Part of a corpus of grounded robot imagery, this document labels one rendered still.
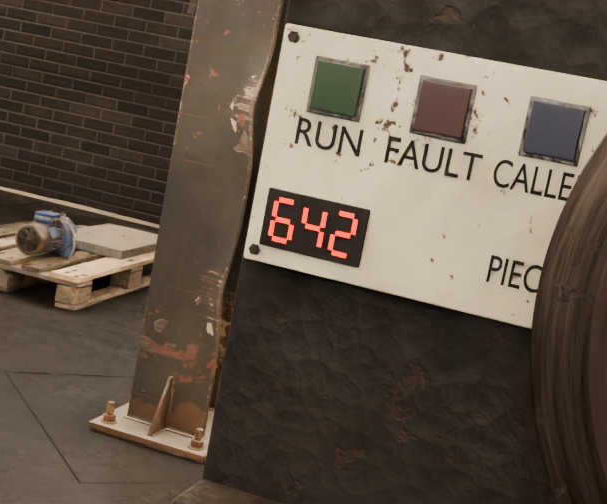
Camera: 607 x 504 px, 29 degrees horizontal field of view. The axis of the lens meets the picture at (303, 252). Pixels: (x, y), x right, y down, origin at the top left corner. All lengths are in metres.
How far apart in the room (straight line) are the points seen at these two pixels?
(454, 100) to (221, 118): 2.68
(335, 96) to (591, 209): 0.24
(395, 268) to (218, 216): 2.67
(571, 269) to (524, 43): 0.22
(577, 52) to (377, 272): 0.21
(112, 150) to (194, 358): 4.19
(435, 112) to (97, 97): 6.92
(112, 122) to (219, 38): 4.20
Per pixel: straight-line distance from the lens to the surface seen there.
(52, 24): 7.91
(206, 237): 3.54
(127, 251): 5.60
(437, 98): 0.85
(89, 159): 7.76
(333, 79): 0.87
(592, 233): 0.70
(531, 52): 0.86
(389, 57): 0.86
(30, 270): 5.16
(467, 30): 0.87
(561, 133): 0.83
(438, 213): 0.85
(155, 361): 3.66
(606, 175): 0.70
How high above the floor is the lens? 1.22
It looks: 9 degrees down
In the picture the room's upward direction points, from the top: 11 degrees clockwise
